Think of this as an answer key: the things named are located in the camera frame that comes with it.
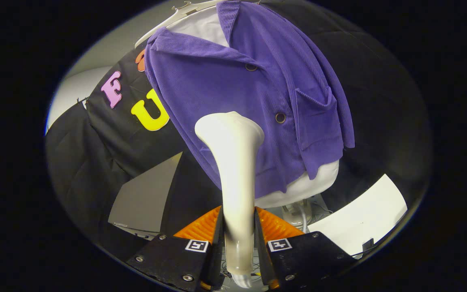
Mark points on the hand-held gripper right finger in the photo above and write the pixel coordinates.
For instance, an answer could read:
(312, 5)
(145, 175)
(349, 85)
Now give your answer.
(261, 247)

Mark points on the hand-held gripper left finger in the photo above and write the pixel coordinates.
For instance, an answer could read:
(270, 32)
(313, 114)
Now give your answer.
(216, 247)

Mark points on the white garment steamer head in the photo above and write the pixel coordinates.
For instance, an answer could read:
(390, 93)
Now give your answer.
(235, 162)

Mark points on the white clothes hanger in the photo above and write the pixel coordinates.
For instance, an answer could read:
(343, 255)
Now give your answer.
(183, 11)

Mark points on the metal mannequin stand base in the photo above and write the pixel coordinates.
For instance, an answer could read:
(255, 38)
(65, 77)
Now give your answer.
(294, 213)

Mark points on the white mannequin torso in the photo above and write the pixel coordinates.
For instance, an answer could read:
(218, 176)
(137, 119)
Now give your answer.
(314, 182)

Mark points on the grey cabinet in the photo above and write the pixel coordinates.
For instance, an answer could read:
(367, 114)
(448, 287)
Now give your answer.
(144, 198)

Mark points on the white flat board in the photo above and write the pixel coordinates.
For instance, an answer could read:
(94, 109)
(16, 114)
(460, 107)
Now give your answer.
(359, 219)

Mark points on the small black block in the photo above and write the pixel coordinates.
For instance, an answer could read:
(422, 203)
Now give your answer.
(368, 244)

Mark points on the black backdrop cloth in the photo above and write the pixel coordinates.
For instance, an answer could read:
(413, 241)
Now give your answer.
(379, 101)

